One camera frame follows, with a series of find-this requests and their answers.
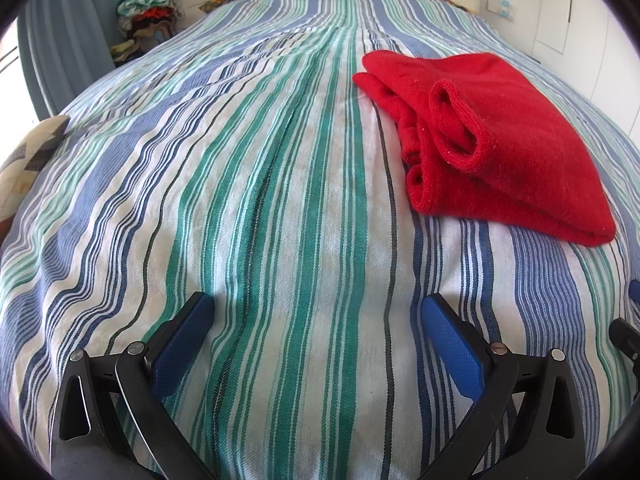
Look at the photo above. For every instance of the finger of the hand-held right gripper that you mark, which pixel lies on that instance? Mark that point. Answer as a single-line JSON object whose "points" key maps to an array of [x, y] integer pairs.
{"points": [[627, 335]]}

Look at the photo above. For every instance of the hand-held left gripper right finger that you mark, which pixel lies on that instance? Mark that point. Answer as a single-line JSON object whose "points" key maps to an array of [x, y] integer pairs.
{"points": [[452, 345]]}

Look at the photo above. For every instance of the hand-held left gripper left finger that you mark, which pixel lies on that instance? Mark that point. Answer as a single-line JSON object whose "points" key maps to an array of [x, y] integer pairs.
{"points": [[180, 345]]}

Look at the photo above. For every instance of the red knit sweater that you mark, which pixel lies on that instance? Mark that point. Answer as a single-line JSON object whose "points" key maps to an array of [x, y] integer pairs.
{"points": [[530, 160]]}

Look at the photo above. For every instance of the pile of colourful clothes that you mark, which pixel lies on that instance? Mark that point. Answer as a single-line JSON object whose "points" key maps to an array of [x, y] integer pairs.
{"points": [[147, 15]]}

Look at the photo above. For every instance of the striped bedspread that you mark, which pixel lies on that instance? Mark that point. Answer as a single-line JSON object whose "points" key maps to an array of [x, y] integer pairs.
{"points": [[280, 185]]}

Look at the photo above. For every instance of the cream patterned pillow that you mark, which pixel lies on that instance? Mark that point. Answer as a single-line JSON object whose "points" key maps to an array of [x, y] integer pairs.
{"points": [[30, 160]]}

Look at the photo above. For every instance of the white wardrobe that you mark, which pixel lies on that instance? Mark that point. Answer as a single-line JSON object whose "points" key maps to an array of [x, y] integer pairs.
{"points": [[590, 35]]}

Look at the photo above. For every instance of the blue-grey curtain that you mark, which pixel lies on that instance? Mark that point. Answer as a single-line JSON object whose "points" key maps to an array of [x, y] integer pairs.
{"points": [[70, 45]]}

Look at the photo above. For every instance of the white wall socket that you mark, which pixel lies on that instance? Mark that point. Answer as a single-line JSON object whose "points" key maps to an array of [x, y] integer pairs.
{"points": [[501, 8]]}

